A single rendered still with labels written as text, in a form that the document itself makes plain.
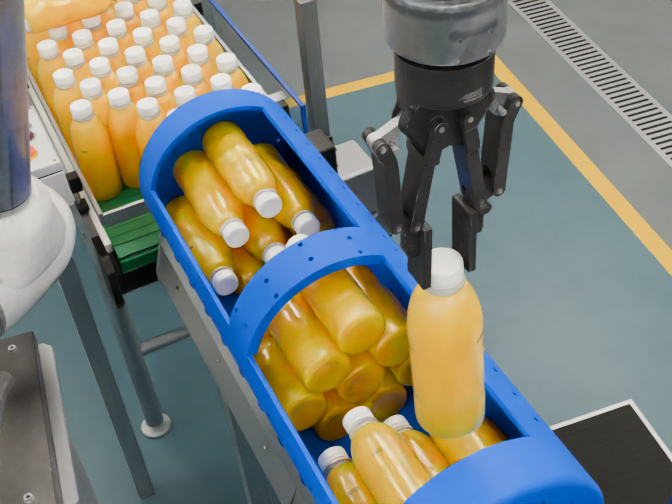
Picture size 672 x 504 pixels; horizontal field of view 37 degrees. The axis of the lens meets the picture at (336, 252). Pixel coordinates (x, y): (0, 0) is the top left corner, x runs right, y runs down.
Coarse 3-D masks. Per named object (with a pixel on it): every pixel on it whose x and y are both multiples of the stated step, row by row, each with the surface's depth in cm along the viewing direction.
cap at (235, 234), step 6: (234, 222) 153; (240, 222) 153; (228, 228) 152; (234, 228) 152; (240, 228) 152; (246, 228) 153; (228, 234) 152; (234, 234) 152; (240, 234) 153; (246, 234) 153; (228, 240) 152; (234, 240) 153; (240, 240) 153; (246, 240) 154; (234, 246) 153
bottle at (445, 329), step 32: (416, 288) 91; (416, 320) 91; (448, 320) 89; (480, 320) 92; (416, 352) 93; (448, 352) 91; (480, 352) 94; (416, 384) 97; (448, 384) 94; (480, 384) 96; (416, 416) 101; (448, 416) 97; (480, 416) 99
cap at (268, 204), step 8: (264, 192) 150; (272, 192) 151; (256, 200) 151; (264, 200) 149; (272, 200) 150; (280, 200) 151; (256, 208) 151; (264, 208) 150; (272, 208) 151; (280, 208) 152; (264, 216) 151; (272, 216) 152
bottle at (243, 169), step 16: (208, 128) 162; (224, 128) 160; (240, 128) 163; (208, 144) 160; (224, 144) 158; (240, 144) 157; (224, 160) 156; (240, 160) 154; (256, 160) 154; (224, 176) 156; (240, 176) 152; (256, 176) 152; (272, 176) 153; (240, 192) 152; (256, 192) 151
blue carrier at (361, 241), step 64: (192, 128) 157; (256, 128) 169; (320, 192) 168; (192, 256) 148; (320, 256) 131; (384, 256) 133; (256, 320) 131; (256, 384) 131; (512, 384) 121; (320, 448) 139; (512, 448) 107
